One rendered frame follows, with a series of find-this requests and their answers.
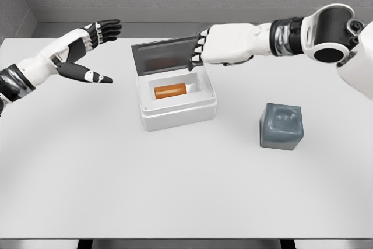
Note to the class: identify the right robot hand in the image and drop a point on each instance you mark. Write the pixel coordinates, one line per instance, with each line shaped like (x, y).
(224, 45)

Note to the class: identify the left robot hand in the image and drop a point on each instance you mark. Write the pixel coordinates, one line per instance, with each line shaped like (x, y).
(76, 45)

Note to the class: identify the grey box lid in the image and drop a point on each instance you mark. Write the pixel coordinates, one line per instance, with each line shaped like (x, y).
(163, 56)

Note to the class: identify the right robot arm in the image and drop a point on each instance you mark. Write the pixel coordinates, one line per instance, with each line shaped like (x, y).
(332, 39)

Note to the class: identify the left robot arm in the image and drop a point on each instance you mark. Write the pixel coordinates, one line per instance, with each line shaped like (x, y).
(17, 78)

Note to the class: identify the orange cylinder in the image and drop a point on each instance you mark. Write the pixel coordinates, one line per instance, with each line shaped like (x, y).
(170, 91)

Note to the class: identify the white box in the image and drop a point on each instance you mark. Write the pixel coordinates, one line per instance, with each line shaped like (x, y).
(177, 106)

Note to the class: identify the grey cube container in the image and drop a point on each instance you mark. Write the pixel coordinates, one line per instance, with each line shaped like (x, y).
(281, 126)

